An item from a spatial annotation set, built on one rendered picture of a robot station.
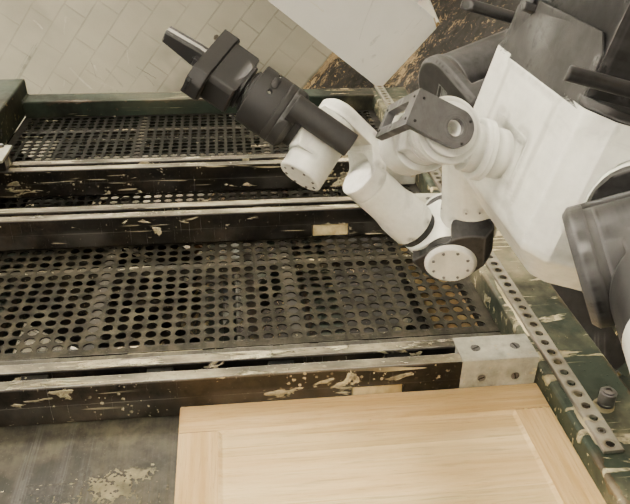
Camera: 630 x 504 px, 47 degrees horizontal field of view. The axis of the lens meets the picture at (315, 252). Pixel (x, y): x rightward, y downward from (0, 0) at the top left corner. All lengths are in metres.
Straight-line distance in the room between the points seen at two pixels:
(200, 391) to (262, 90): 0.46
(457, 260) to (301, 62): 5.44
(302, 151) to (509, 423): 0.51
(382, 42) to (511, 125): 4.16
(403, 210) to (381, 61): 3.91
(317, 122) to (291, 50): 5.45
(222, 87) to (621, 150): 0.54
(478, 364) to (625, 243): 0.64
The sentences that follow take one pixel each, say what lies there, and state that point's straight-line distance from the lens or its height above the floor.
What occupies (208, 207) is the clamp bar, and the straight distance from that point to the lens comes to 1.59.
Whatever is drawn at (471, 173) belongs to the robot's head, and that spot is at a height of 1.36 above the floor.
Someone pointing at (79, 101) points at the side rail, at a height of 1.64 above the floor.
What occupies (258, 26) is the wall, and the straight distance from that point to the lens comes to 6.34.
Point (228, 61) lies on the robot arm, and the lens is 1.01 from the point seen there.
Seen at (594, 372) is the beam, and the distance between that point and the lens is 1.23.
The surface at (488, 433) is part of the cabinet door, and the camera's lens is 1.12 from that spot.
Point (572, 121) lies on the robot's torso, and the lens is 0.66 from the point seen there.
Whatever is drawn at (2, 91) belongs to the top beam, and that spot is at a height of 1.84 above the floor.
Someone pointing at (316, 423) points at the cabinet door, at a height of 1.18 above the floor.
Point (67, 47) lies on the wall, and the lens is 6.70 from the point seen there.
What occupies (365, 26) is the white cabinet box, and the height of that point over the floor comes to 0.37.
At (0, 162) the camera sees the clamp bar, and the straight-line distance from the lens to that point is 1.83.
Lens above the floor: 1.73
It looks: 23 degrees down
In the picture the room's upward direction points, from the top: 57 degrees counter-clockwise
